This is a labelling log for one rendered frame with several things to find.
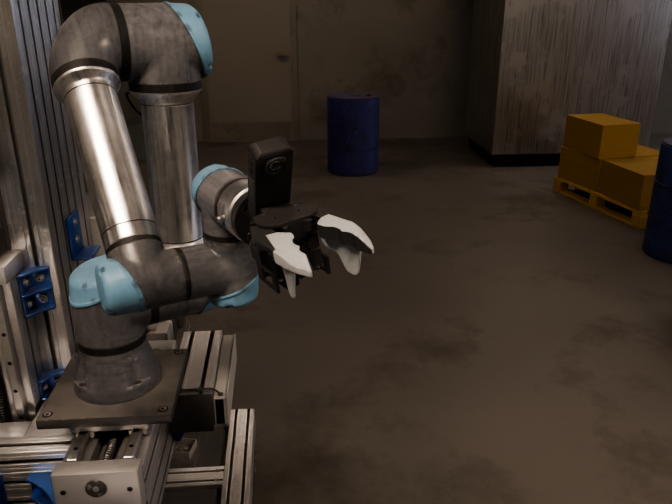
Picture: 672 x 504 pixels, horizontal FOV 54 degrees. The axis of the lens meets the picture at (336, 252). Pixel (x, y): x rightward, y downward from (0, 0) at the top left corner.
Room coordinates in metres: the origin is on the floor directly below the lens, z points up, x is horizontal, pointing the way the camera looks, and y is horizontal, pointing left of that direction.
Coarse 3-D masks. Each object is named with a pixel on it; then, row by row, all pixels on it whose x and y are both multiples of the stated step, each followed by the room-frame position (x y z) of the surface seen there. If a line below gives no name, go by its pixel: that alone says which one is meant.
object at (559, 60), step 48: (480, 0) 7.54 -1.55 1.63; (528, 0) 6.73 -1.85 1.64; (576, 0) 6.77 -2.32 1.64; (624, 0) 6.81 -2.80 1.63; (480, 48) 7.40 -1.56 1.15; (528, 48) 6.74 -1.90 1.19; (576, 48) 6.78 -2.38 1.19; (624, 48) 6.82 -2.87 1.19; (480, 96) 7.26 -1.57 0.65; (528, 96) 6.74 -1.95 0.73; (576, 96) 6.78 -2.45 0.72; (624, 96) 6.82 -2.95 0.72; (480, 144) 7.12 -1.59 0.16; (528, 144) 6.75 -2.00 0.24
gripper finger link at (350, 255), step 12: (324, 216) 0.69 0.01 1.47; (324, 228) 0.67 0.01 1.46; (336, 228) 0.66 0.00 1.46; (348, 228) 0.65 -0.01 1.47; (360, 228) 0.66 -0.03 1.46; (324, 240) 0.69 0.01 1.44; (336, 240) 0.67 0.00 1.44; (348, 240) 0.64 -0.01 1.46; (360, 240) 0.63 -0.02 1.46; (336, 252) 0.68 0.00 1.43; (348, 252) 0.66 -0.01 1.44; (360, 252) 0.65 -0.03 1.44; (372, 252) 0.62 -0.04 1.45; (348, 264) 0.67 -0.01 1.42
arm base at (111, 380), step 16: (144, 336) 1.03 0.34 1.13; (80, 352) 0.99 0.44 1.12; (96, 352) 0.97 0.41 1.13; (112, 352) 0.97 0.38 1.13; (128, 352) 0.99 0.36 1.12; (144, 352) 1.01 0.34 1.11; (80, 368) 0.99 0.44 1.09; (96, 368) 0.97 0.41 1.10; (112, 368) 0.97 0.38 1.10; (128, 368) 0.98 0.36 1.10; (144, 368) 1.00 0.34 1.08; (80, 384) 0.98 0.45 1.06; (96, 384) 0.96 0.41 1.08; (112, 384) 0.96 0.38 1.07; (128, 384) 0.97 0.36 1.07; (144, 384) 0.98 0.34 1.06; (96, 400) 0.95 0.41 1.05; (112, 400) 0.95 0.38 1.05; (128, 400) 0.96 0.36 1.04
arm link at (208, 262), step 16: (208, 240) 0.84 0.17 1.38; (224, 240) 0.83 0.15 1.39; (240, 240) 0.83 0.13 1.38; (192, 256) 0.82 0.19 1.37; (208, 256) 0.82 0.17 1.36; (224, 256) 0.83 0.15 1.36; (240, 256) 0.83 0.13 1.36; (192, 272) 0.80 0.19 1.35; (208, 272) 0.81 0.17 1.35; (224, 272) 0.82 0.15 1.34; (240, 272) 0.83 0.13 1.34; (256, 272) 0.86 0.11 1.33; (192, 288) 0.80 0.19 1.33; (208, 288) 0.81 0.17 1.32; (224, 288) 0.83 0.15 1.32; (240, 288) 0.83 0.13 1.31; (256, 288) 0.86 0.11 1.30; (224, 304) 0.83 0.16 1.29; (240, 304) 0.83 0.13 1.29
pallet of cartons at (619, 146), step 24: (576, 120) 5.69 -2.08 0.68; (600, 120) 5.56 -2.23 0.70; (624, 120) 5.56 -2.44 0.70; (576, 144) 5.65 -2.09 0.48; (600, 144) 5.34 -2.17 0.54; (624, 144) 5.39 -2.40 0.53; (576, 168) 5.60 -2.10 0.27; (600, 168) 5.34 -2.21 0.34; (624, 168) 5.05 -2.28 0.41; (648, 168) 5.04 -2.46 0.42; (600, 192) 5.29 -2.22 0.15; (624, 192) 5.01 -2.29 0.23; (648, 192) 4.84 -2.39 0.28; (624, 216) 5.03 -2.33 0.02
